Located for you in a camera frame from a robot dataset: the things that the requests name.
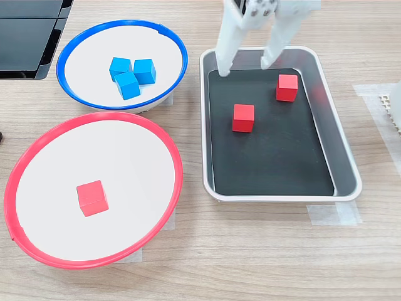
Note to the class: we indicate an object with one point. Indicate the red cube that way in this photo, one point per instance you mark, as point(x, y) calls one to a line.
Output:
point(92, 198)
point(287, 88)
point(243, 118)

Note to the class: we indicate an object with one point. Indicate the blue cube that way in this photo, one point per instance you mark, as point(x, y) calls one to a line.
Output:
point(127, 87)
point(120, 66)
point(145, 71)

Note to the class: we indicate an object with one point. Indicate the clear tape strip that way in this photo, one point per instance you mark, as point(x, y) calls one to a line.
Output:
point(376, 94)
point(131, 256)
point(332, 214)
point(170, 221)
point(167, 100)

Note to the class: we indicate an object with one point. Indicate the black tray mat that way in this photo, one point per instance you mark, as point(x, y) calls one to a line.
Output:
point(282, 156)

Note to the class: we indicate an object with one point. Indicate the blue-rimmed white plate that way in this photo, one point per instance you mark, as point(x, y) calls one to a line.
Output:
point(94, 62)

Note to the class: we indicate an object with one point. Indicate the steel tray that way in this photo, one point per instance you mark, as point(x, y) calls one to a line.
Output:
point(344, 163)

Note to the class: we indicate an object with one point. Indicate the red-rimmed white plate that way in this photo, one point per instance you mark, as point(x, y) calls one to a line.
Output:
point(131, 175)

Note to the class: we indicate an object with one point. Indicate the black glossy panel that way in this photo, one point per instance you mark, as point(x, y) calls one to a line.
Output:
point(22, 40)

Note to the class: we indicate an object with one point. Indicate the pale perforated base plate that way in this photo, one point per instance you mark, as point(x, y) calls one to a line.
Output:
point(384, 102)

